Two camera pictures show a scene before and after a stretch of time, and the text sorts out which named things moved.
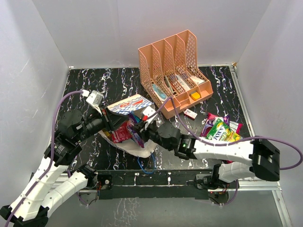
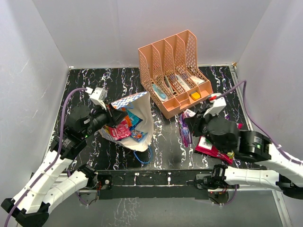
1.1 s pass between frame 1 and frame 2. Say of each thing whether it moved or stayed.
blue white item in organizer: stayed
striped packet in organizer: stayed
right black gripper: moved
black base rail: stayed
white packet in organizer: stayed
